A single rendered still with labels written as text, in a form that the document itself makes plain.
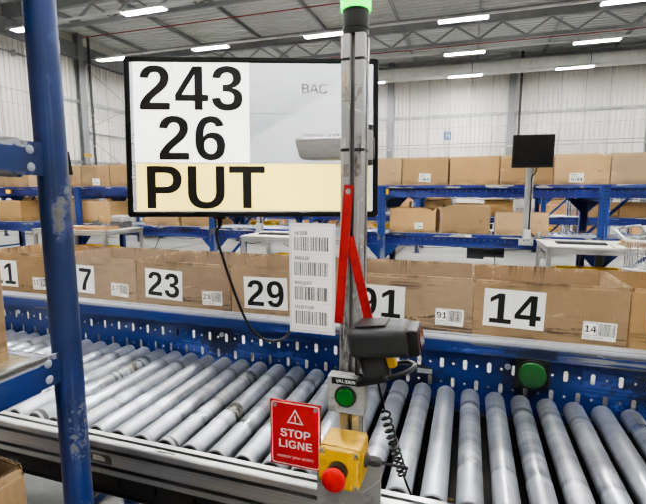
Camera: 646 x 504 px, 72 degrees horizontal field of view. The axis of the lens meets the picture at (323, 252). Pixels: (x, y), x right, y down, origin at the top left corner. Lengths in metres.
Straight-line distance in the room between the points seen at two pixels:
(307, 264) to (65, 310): 0.42
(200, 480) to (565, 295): 1.02
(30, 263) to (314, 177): 1.52
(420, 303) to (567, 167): 4.70
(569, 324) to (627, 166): 4.77
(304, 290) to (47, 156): 0.47
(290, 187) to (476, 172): 5.07
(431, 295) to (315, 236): 0.66
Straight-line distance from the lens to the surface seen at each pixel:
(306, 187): 0.87
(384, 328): 0.72
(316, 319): 0.80
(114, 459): 1.19
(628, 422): 1.39
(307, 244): 0.78
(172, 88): 0.94
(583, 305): 1.40
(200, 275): 1.62
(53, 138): 0.49
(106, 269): 1.88
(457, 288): 1.36
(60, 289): 0.50
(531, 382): 1.36
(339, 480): 0.79
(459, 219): 5.61
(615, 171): 6.05
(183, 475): 1.09
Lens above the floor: 1.30
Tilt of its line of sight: 8 degrees down
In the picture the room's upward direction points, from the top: straight up
